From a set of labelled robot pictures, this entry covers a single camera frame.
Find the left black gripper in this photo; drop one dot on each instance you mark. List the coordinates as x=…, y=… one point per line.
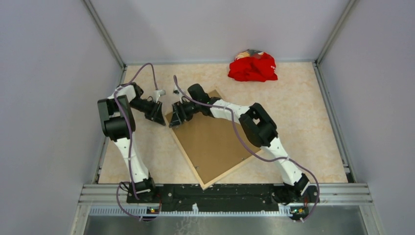
x=155, y=114

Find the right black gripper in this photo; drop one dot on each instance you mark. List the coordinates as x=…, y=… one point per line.
x=181, y=106

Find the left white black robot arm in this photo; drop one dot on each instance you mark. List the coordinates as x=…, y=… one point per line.
x=118, y=123

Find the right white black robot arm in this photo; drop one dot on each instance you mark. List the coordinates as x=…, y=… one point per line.
x=258, y=127

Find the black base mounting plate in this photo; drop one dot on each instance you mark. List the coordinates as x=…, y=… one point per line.
x=228, y=197

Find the red cloth bundle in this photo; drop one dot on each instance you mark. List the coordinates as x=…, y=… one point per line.
x=253, y=66

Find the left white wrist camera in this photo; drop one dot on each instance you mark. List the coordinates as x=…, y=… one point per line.
x=157, y=94

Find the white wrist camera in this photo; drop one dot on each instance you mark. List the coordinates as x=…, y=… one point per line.
x=177, y=92
x=157, y=94

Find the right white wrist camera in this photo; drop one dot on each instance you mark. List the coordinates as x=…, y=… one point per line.
x=177, y=92

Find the aluminium rail front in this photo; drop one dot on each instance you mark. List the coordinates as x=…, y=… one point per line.
x=110, y=200

